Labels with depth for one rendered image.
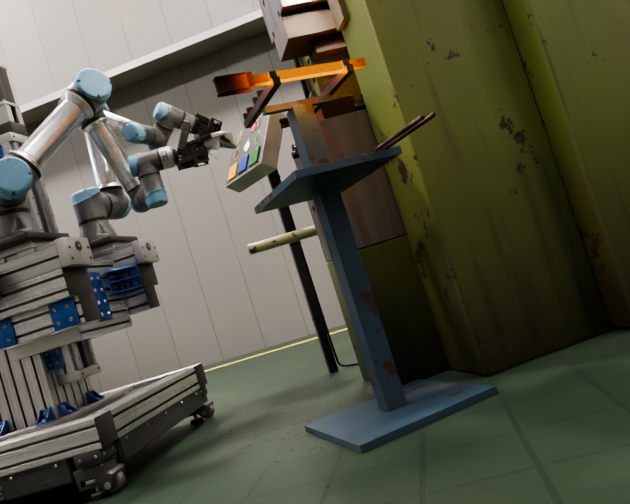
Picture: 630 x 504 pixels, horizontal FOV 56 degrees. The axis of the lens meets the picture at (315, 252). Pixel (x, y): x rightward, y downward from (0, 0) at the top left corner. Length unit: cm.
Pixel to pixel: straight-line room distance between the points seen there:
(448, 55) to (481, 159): 33
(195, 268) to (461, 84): 387
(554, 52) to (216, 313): 401
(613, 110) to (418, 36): 62
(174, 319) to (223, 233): 89
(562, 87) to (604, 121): 16
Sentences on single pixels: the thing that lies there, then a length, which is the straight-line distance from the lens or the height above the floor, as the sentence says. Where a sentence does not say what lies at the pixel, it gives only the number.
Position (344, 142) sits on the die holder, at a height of 82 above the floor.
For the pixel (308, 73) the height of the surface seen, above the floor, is 93.
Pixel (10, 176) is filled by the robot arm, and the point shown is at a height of 98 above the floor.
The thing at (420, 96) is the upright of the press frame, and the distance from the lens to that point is 186.
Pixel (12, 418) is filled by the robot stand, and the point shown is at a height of 27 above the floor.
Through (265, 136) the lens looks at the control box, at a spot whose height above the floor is 107.
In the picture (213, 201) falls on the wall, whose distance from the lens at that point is 537.
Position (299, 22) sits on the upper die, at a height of 132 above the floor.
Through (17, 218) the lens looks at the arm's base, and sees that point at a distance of 212.
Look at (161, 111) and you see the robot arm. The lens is 250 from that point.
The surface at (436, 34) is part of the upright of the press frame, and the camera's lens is 195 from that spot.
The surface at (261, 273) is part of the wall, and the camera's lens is 523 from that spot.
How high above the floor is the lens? 40
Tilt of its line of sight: 3 degrees up
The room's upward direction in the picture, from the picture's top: 17 degrees counter-clockwise
